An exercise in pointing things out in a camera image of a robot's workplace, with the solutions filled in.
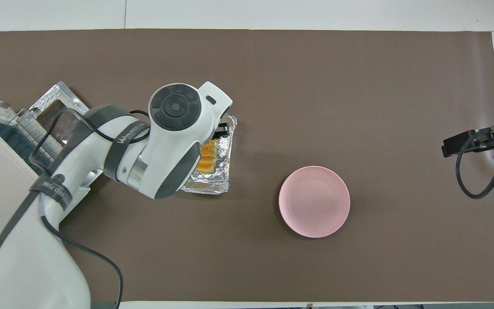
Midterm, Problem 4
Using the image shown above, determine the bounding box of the yellow braided bread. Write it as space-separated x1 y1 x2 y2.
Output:
199 139 220 175

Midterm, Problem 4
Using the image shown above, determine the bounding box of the pink round plate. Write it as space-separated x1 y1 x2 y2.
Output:
278 166 351 239

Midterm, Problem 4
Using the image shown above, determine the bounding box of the aluminium foil tray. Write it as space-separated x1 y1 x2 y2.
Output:
181 113 238 195

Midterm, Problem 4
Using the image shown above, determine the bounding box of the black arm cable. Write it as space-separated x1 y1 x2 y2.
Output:
456 132 494 200
28 107 151 309

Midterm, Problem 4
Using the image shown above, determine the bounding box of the metal oven wire rack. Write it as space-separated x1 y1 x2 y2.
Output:
0 107 65 172

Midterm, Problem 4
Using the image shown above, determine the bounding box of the glass oven door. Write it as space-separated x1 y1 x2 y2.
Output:
30 81 104 179

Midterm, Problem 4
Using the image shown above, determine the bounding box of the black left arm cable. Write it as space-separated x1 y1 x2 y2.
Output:
28 107 151 309

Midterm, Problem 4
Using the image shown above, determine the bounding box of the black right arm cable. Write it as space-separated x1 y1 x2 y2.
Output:
456 132 494 200

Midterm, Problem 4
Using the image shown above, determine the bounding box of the brown table mat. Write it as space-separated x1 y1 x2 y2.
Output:
0 29 494 302

